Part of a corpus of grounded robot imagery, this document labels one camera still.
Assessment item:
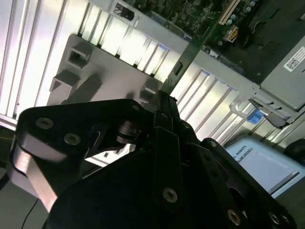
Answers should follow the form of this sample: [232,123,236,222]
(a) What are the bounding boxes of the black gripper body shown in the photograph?
[45,147,231,229]

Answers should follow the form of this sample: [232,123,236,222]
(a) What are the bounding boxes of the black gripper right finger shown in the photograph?
[168,95,297,229]

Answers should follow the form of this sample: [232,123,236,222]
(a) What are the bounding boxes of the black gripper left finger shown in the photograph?
[9,90,182,212]

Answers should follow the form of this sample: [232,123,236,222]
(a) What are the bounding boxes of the green RAM stick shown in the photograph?
[157,10,222,97]

